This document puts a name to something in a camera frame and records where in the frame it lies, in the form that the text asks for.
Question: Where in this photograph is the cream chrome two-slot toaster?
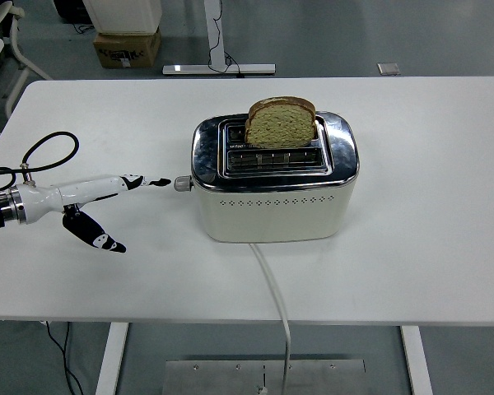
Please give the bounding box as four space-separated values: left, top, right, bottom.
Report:
173 110 360 244

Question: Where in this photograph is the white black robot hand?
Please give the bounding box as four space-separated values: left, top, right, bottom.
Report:
18 174 173 253

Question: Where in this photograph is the white table leg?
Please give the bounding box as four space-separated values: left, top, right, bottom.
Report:
94 322 130 395
399 325 434 395

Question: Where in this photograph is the white desk leg stand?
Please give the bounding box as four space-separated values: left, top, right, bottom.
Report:
161 0 277 77

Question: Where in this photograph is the white office chair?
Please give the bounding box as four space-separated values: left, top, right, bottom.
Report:
0 0 54 120

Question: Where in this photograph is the brown cardboard box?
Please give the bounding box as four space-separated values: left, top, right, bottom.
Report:
92 26 162 69

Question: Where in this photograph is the brown bread slice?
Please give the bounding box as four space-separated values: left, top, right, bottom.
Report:
245 96 317 150

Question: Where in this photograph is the white toaster power cable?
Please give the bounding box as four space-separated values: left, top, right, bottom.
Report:
249 242 293 395

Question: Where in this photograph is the black equipment on floor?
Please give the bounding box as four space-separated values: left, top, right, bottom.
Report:
52 0 92 24

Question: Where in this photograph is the thin black cable on stand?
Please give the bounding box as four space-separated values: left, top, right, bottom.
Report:
207 0 246 79

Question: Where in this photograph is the black cable under table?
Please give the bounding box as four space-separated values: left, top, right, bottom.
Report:
63 321 75 395
44 321 86 395

